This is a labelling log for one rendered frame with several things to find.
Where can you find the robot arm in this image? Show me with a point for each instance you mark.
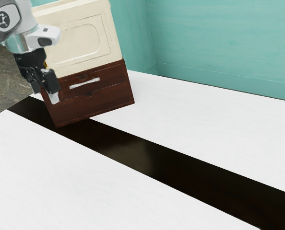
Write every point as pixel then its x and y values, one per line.
pixel 3 19

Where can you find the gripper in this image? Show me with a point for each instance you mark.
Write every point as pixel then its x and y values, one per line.
pixel 31 58

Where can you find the dark brown drawer cabinet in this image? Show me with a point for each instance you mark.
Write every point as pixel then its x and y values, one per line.
pixel 94 95

